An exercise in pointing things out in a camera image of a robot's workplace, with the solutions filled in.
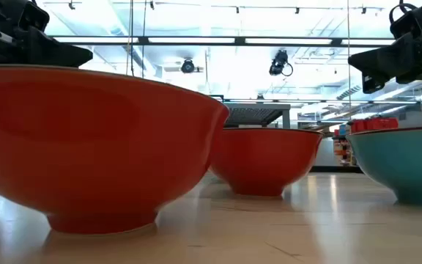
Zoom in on teal floral mini bowl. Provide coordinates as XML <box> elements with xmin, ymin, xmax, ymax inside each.
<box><xmin>346</xmin><ymin>125</ymin><xmax>422</xmax><ymax>206</ymax></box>

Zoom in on black storage rack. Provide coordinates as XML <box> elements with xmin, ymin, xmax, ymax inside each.
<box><xmin>332</xmin><ymin>126</ymin><xmax>355</xmax><ymax>166</ymax></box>

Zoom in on red floral mini bowl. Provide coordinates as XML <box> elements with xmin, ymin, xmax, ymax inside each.
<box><xmin>209</xmin><ymin>127</ymin><xmax>325</xmax><ymax>198</ymax></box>

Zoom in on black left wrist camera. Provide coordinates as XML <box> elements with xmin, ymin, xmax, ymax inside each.
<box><xmin>18</xmin><ymin>0</ymin><xmax>51</xmax><ymax>34</ymax></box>

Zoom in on grey perforated metal shelf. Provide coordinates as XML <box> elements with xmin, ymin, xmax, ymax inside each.
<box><xmin>223</xmin><ymin>102</ymin><xmax>292</xmax><ymax>129</ymax></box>

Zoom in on thin hanging cord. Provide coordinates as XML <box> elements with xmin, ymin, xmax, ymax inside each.
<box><xmin>346</xmin><ymin>0</ymin><xmax>352</xmax><ymax>125</ymax></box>
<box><xmin>125</xmin><ymin>0</ymin><xmax>136</xmax><ymax>77</ymax></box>
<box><xmin>141</xmin><ymin>0</ymin><xmax>148</xmax><ymax>78</ymax></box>

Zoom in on black camera cable loop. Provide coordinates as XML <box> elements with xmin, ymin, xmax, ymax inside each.
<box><xmin>389</xmin><ymin>1</ymin><xmax>419</xmax><ymax>25</ymax></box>

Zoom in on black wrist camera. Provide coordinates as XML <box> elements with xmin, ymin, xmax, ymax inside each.
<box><xmin>18</xmin><ymin>0</ymin><xmax>51</xmax><ymax>34</ymax></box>
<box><xmin>389</xmin><ymin>1</ymin><xmax>422</xmax><ymax>37</ymax></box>

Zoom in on black round ceiling fixture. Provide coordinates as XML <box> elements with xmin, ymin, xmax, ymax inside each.
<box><xmin>180</xmin><ymin>58</ymin><xmax>196</xmax><ymax>75</ymax></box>

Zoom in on wide red storage bin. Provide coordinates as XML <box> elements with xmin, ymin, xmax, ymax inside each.
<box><xmin>365</xmin><ymin>117</ymin><xmax>399</xmax><ymax>131</ymax></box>

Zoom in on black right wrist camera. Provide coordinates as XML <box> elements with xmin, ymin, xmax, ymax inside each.
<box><xmin>389</xmin><ymin>1</ymin><xmax>422</xmax><ymax>37</ymax></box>

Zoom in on large red bowl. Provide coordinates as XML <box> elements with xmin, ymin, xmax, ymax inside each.
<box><xmin>0</xmin><ymin>65</ymin><xmax>230</xmax><ymax>235</ymax></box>

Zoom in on black overhead camera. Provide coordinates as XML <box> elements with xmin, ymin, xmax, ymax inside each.
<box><xmin>268</xmin><ymin>49</ymin><xmax>295</xmax><ymax>78</ymax></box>

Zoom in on black aluminium rig frame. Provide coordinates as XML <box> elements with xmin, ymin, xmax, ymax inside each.
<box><xmin>48</xmin><ymin>34</ymin><xmax>422</xmax><ymax>173</ymax></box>

